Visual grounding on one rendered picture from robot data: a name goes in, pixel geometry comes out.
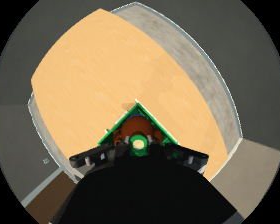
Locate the green plastic crate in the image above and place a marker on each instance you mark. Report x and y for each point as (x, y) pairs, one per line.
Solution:
(137, 109)

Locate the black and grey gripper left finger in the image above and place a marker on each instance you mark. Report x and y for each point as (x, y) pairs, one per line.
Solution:
(83, 162)

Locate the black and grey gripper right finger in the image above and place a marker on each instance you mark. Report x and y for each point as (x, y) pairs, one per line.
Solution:
(185, 156)

